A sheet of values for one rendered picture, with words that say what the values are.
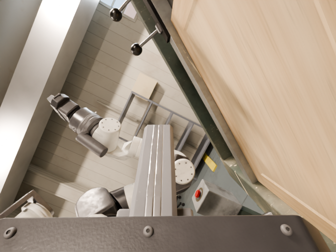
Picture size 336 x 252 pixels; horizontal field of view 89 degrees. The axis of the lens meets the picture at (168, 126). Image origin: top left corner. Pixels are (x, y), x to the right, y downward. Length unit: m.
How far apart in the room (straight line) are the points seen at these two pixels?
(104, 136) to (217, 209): 0.60
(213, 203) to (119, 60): 3.45
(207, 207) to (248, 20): 0.75
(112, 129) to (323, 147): 0.47
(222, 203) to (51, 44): 3.16
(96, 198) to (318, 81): 0.54
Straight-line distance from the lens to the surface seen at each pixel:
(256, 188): 0.64
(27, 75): 3.51
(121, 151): 0.61
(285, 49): 0.24
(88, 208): 0.56
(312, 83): 0.24
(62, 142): 4.33
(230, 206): 0.90
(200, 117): 0.78
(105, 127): 0.54
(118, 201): 0.56
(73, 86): 4.12
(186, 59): 0.54
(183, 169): 0.54
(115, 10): 0.65
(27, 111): 3.52
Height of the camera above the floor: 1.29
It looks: 6 degrees down
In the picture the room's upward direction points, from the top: 64 degrees counter-clockwise
